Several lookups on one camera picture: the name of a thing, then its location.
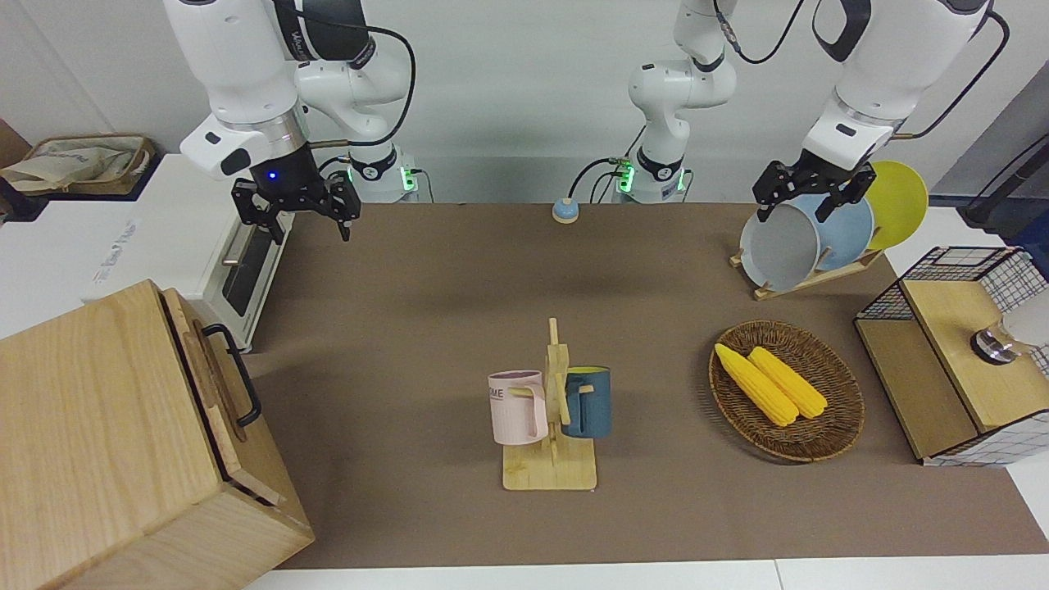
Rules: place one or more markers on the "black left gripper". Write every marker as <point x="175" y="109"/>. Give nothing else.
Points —
<point x="815" y="176"/>

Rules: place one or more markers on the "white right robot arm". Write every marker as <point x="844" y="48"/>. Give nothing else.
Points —
<point x="238" y="74"/>

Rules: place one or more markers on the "brown wicker basket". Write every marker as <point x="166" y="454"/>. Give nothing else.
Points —
<point x="828" y="426"/>

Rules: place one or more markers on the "yellow corn cob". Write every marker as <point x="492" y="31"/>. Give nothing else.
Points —
<point x="793" y="383"/>
<point x="754" y="383"/>

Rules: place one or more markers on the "grey plate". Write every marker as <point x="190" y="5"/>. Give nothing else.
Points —
<point x="778" y="246"/>

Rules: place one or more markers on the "white base box green light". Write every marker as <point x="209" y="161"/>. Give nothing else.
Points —
<point x="409" y="180"/>
<point x="627" y="176"/>

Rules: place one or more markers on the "wooden plate rack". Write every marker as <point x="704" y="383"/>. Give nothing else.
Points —
<point x="787" y="288"/>

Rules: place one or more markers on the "white toaster oven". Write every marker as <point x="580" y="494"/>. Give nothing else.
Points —
<point x="172" y="229"/>

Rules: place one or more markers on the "blue mug yellow inside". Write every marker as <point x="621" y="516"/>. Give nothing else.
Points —
<point x="594" y="406"/>

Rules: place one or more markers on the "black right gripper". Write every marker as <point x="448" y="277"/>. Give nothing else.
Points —
<point x="287" y="176"/>

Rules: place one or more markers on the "light wooden drawer cabinet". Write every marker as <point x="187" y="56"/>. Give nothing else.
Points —
<point x="90" y="426"/>

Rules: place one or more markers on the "brown table mat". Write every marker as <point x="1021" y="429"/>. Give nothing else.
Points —
<point x="410" y="328"/>

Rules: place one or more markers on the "pink mug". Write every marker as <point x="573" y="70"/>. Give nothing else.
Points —
<point x="512" y="410"/>

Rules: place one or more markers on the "light blue plate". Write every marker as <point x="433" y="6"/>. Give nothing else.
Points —
<point x="848" y="238"/>

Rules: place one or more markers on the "yellow plate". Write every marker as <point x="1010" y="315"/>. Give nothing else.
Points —
<point x="901" y="205"/>

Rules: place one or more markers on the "beige tote bag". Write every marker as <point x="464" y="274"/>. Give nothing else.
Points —
<point x="74" y="164"/>

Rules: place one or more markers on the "wooden mug tree stand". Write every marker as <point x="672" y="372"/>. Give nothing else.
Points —
<point x="549" y="471"/>

